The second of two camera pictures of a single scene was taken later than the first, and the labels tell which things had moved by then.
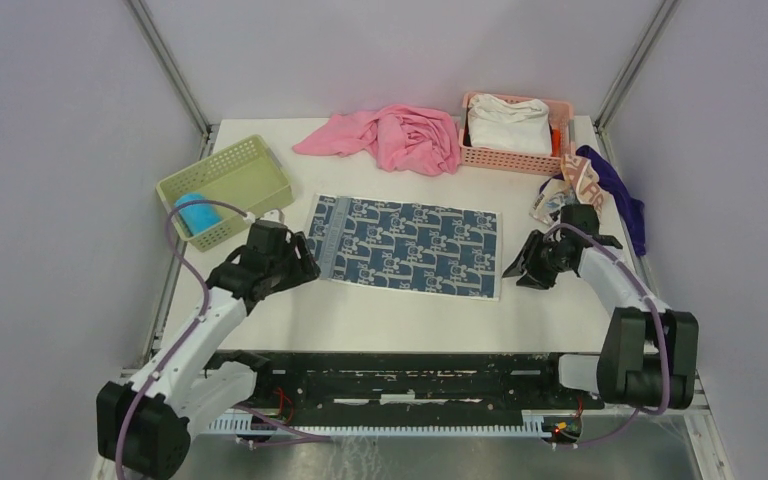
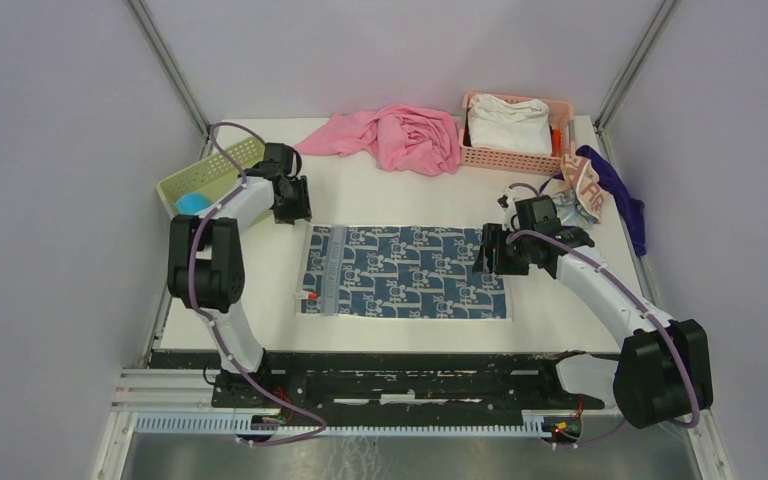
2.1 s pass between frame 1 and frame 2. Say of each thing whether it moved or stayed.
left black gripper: moved
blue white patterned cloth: moved
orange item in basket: stayed
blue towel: stayed
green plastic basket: stayed
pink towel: stayed
